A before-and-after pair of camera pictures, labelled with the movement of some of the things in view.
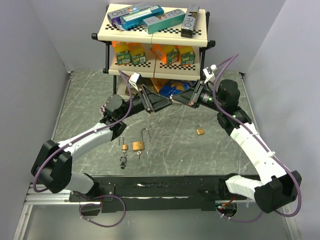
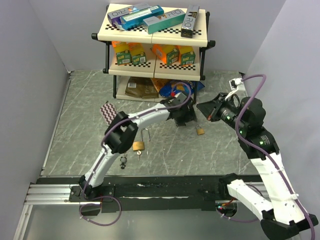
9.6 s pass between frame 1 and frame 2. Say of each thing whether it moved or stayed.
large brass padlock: stayed
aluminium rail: stayed
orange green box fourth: stayed
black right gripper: moved
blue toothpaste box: stayed
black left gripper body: moved
